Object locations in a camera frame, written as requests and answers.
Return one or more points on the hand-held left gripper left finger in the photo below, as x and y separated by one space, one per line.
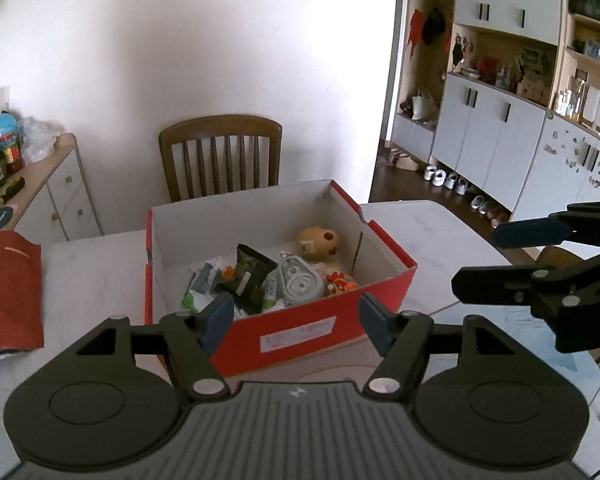
219 322

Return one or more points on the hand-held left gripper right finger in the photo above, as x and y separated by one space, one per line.
375 322

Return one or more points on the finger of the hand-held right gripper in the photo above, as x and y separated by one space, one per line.
530 232
495 285

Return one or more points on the small orange toy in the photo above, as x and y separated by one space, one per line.
340 282

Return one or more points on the dark green packet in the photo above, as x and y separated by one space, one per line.
247 275

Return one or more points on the red cardboard box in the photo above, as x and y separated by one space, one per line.
305 325

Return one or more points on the grey round gadget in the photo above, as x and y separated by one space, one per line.
300 280

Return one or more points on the tan round toy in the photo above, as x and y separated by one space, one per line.
317 242

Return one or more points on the wooden chair with slat back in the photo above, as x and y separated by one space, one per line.
220 155
555 256

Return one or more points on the row of white shoes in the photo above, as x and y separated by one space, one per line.
445 180

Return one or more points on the beige slippers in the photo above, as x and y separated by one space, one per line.
402 160

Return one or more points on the white tote bag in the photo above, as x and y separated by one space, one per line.
424 106

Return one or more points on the white sideboard with wooden top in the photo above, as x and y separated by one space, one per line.
65 195

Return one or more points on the red hanging garment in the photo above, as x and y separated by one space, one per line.
415 32

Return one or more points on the white plastic bag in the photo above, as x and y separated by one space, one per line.
40 137

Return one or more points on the bottle with red label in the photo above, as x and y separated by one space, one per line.
12 160

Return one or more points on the blue globe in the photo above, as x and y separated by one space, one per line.
4 131

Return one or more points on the white wall cabinet unit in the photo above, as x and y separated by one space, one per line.
510 135

